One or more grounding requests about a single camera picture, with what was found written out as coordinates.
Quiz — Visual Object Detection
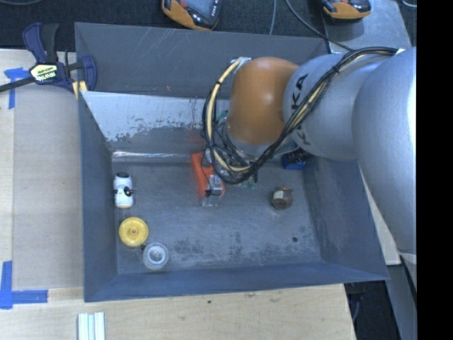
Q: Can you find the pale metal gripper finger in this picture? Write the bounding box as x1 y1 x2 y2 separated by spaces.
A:
202 174 226 208

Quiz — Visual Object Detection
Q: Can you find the grey metal bin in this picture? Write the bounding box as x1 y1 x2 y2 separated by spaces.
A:
74 22 391 303

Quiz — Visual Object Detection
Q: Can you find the blue ribbed block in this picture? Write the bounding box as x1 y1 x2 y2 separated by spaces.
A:
281 149 308 171

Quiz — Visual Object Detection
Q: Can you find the white toy penguin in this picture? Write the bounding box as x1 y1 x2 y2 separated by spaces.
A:
113 171 135 210

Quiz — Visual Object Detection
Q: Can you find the yellow round disc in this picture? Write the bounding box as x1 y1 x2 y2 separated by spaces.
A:
118 217 150 248

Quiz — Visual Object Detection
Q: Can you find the pale wood flat board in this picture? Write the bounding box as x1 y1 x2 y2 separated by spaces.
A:
12 83 85 290

